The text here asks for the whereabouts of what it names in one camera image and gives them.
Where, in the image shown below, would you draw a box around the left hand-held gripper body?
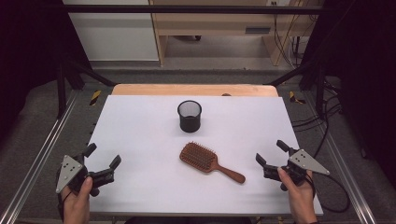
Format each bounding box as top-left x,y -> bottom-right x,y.
55,151 -> 101,198

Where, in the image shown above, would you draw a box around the black curtain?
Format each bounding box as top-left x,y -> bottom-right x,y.
0,0 -> 92,147
300,0 -> 396,190

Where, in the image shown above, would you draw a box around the brown wooden paddle hairbrush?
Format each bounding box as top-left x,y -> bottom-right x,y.
178,141 -> 247,185

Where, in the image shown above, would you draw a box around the light wooden table board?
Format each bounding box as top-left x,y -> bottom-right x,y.
111,83 -> 279,98

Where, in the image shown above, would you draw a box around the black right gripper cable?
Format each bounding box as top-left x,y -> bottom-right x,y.
306,172 -> 351,215

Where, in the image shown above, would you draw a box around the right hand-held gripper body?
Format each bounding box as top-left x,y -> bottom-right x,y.
278,148 -> 331,191

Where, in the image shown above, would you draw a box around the white cabinet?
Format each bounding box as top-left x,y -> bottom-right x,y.
62,0 -> 160,62

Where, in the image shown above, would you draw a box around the black metal stand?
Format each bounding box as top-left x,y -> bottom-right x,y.
264,59 -> 328,119
55,59 -> 118,119

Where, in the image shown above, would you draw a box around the aluminium rail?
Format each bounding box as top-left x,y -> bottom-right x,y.
0,90 -> 79,224
303,92 -> 377,224

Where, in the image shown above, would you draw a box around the black mesh cup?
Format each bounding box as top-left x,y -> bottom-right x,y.
177,100 -> 203,133

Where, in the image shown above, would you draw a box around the person's left hand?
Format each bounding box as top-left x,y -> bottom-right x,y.
60,175 -> 94,224

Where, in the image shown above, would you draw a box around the light wooden desk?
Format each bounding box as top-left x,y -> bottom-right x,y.
148,0 -> 325,67

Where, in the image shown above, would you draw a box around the person's right hand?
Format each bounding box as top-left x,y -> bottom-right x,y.
276,167 -> 318,224

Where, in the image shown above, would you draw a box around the black floor cables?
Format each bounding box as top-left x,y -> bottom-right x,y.
290,78 -> 345,160

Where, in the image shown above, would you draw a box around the hanging desk cables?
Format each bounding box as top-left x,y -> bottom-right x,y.
270,1 -> 320,70

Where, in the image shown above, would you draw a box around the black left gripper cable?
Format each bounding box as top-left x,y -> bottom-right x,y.
56,189 -> 73,222

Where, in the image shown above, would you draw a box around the black horizontal frame bar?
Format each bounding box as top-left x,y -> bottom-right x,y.
62,4 -> 325,15

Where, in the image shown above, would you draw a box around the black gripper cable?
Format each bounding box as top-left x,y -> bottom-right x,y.
56,189 -> 73,222
306,172 -> 351,215

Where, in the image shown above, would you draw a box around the yellow black striped tape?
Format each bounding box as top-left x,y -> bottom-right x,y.
89,90 -> 103,106
289,91 -> 306,105

